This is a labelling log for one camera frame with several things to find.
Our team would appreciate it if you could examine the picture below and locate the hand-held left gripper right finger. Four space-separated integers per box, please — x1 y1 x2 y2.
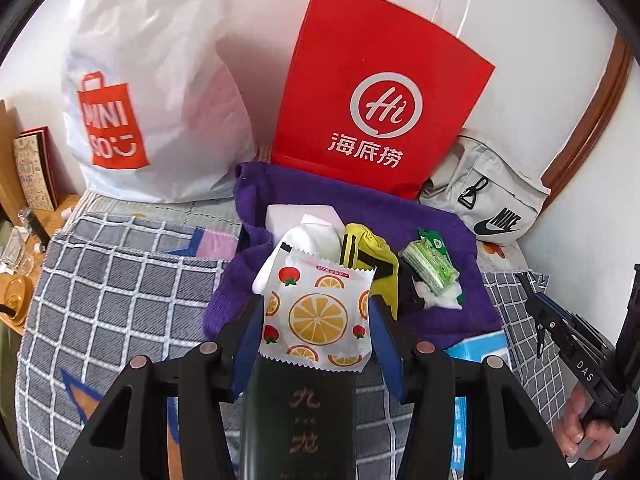
367 294 571 480

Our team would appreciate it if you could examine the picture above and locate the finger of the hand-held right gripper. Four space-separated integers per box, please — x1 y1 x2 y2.
531 291 613 350
516 271 566 356

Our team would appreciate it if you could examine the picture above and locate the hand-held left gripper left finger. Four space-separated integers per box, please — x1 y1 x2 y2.
57 301 266 480

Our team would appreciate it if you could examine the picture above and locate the fruit print snack packet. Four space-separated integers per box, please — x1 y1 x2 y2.
256 252 377 373

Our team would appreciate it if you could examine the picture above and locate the dark green box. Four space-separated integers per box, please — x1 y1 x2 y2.
242 355 357 480

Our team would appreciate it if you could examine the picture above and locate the green sachet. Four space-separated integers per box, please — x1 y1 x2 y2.
416 227 448 251

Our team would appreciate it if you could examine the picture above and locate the white foam block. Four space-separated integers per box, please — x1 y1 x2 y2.
265 203 341 241

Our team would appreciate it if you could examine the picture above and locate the person's right hand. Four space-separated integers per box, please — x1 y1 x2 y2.
555 382 626 461

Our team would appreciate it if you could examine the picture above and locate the light blue box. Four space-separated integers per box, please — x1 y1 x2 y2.
444 331 512 480

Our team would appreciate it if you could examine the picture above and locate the yellow sock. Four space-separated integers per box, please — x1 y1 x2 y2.
340 222 401 321

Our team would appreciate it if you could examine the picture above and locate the green tissue packet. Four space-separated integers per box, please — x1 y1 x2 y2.
402 240 461 293

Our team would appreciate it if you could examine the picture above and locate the light printed bed sheet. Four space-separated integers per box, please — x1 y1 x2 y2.
65 190 551 273

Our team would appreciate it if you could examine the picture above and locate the purple towel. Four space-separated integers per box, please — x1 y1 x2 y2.
202 161 503 348

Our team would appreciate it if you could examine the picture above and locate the white sock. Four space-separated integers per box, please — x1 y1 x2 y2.
251 214 346 293

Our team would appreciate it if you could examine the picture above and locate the grey plaid blanket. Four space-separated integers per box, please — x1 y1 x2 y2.
17 210 621 480

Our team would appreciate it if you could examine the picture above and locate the light grey waist bag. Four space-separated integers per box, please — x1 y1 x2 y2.
419 129 552 247

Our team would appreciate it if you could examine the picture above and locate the wooden nightstand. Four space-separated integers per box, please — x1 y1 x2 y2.
0 97 83 331

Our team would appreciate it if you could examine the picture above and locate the small black bottle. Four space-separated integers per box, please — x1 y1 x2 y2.
22 210 50 253

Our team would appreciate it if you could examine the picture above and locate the clear glass cup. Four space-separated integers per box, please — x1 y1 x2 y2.
0 242 37 277

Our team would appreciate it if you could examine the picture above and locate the illustrated notebook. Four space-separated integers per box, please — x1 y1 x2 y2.
12 127 61 211

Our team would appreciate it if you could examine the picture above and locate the white plastic shopping bag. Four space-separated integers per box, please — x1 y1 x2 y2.
60 0 258 206

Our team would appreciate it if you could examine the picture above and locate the red paper shopping bag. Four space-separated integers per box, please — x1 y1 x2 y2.
270 0 497 202

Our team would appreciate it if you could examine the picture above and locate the brown wooden frame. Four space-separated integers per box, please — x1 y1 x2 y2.
542 20 640 201

